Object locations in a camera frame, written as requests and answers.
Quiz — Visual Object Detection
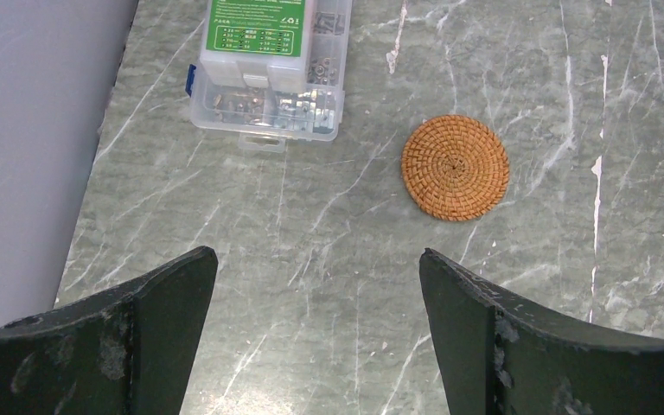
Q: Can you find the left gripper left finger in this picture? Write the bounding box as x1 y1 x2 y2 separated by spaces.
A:
0 246 218 414

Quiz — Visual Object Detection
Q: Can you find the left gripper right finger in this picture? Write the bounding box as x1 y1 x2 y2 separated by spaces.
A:
419 249 664 414

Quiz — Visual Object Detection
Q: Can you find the woven rattan coaster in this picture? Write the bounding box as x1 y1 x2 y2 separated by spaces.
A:
400 114 509 221

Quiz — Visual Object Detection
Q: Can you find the clear plastic screw box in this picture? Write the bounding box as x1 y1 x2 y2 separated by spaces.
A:
185 0 353 152

